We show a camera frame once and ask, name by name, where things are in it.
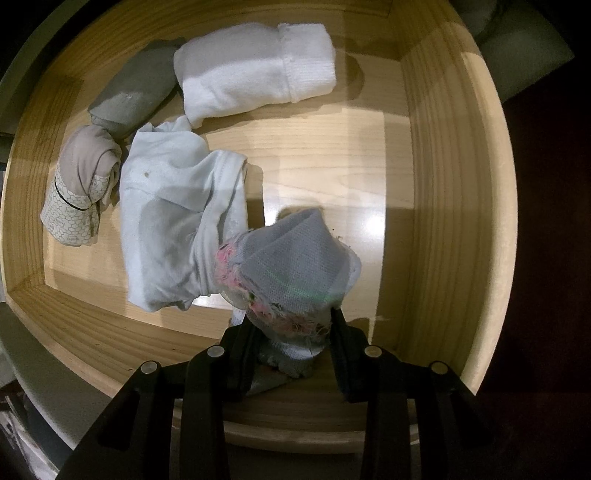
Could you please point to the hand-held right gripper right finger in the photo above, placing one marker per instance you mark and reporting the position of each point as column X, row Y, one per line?
column 346, row 350

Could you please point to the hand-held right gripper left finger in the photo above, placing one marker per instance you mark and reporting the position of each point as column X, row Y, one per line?
column 235, row 360

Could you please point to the floral blue sock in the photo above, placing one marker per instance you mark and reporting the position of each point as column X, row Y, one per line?
column 295, row 263

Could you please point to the wooden drawer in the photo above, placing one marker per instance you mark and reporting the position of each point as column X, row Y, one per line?
column 438, row 184

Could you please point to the light blue underwear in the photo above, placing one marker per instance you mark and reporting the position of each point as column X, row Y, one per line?
column 166, row 207

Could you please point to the honeycomb print rolled underwear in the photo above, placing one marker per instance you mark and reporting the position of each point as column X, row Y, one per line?
column 69, row 207

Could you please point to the grey and white rolled sock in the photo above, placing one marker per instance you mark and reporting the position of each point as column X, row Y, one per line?
column 134, row 87

